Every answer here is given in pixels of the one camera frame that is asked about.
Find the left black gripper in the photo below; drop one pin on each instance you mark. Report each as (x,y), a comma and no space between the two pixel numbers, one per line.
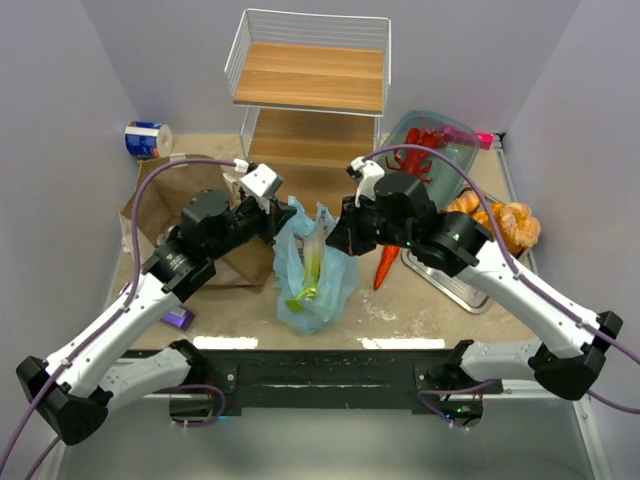
(273,220)

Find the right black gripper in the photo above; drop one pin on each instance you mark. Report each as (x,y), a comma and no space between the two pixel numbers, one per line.
(353,230)

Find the green white celery stalk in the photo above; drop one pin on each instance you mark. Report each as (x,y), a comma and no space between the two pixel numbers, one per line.
(304,286)

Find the light blue plastic bag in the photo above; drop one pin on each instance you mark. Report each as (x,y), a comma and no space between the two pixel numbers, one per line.
(339,276)

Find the red chili pepper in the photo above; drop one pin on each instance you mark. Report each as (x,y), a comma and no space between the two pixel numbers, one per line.
(388,257)

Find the red toy lobster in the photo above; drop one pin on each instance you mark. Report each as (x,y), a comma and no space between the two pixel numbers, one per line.
(416,162)

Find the brown paper grocery bag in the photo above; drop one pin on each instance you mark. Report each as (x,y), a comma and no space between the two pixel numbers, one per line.
(167,185)

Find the twisted sugar donut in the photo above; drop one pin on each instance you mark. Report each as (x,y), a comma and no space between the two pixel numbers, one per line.
(519,227)

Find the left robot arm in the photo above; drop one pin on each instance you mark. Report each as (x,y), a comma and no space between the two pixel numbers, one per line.
(207,230)

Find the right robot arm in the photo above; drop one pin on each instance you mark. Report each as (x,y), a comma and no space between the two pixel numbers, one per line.
(569,352)

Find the metal tray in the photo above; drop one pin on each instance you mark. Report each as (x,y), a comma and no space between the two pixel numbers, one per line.
(469,298)

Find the long bread loaf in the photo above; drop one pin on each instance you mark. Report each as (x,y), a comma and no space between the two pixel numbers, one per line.
(466,203)

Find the orange croissant bread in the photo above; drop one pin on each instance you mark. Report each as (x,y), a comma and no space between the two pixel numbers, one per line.
(482,216)

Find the purple chocolate bar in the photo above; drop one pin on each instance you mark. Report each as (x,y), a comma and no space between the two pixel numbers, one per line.
(177,317)

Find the pink purple toy vegetable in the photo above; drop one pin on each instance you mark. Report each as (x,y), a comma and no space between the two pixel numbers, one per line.
(452,135)

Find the blue white toilet paper roll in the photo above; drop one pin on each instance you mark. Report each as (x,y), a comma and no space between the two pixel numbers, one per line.
(148,140)

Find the pink small object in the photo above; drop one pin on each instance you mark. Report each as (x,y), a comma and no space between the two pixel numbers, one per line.
(485,139)

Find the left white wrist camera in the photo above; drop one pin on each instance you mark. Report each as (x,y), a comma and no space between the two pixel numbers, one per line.
(257,179)

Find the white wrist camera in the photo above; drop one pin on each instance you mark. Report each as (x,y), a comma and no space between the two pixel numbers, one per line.
(257,179)
(366,173)

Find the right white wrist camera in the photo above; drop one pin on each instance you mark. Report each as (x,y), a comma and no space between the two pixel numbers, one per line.
(366,173)

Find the white wire wooden shelf rack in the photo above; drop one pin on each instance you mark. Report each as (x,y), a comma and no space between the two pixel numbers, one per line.
(312,90)

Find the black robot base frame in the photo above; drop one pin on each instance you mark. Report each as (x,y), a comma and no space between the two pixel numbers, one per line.
(420,381)

